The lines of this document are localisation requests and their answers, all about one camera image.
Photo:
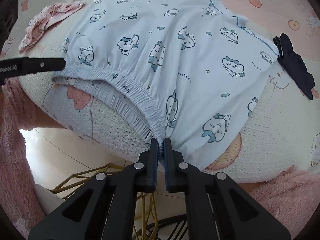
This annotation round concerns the pink printed garment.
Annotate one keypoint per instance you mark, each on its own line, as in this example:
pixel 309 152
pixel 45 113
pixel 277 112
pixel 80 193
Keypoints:
pixel 50 17

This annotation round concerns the dark navy folded garment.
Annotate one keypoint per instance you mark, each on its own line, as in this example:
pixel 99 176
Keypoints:
pixel 297 67

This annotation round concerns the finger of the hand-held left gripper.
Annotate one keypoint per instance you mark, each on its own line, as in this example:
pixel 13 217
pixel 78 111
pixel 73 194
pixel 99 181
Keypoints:
pixel 50 64

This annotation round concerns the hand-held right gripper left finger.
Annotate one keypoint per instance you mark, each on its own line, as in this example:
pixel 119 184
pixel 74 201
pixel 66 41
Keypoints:
pixel 155 155

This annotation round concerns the light blue printed shorts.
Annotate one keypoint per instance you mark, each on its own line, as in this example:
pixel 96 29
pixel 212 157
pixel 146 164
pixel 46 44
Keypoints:
pixel 162 55

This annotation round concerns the white cushion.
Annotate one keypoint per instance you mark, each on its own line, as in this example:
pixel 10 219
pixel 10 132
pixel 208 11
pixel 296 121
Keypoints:
pixel 47 200

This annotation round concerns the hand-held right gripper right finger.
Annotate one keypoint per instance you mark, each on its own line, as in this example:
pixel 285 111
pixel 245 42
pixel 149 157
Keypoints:
pixel 167 155

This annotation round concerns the pink white cat-printed blanket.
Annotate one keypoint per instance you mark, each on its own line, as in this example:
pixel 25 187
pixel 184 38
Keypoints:
pixel 262 130

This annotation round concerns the person's left forearm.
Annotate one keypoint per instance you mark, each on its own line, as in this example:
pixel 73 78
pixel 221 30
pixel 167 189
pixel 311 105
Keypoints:
pixel 17 100

